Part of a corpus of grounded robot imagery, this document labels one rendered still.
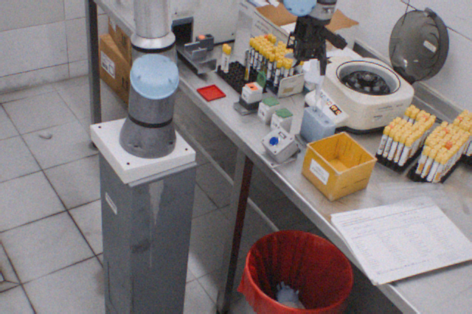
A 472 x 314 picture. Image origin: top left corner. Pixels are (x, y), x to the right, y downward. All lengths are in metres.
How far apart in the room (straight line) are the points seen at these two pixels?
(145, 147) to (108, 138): 0.12
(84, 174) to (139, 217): 1.30
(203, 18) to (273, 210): 0.81
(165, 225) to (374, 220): 0.58
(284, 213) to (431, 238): 0.96
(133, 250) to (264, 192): 0.89
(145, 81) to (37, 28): 1.97
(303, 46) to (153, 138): 0.46
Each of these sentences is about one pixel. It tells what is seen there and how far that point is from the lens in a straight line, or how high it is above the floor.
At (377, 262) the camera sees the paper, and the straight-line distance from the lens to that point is 1.46.
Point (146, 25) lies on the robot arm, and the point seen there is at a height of 1.20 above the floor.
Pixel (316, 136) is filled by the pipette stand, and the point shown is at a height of 0.93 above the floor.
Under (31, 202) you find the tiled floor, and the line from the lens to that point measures 2.82.
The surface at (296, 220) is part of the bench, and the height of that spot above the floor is 0.27.
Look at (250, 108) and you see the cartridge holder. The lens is 1.84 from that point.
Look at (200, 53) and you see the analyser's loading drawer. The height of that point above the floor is 0.93.
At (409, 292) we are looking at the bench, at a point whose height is 0.88.
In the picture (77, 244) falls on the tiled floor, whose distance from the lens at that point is 2.62.
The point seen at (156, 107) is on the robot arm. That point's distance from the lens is 1.51.
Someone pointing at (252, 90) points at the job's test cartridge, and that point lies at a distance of 1.82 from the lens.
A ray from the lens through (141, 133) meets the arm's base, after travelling 1.55.
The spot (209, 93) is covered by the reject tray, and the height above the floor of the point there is 0.88.
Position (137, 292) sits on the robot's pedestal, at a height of 0.43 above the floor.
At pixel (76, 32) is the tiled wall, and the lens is 3.50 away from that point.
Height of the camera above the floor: 1.92
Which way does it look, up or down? 39 degrees down
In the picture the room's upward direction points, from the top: 8 degrees clockwise
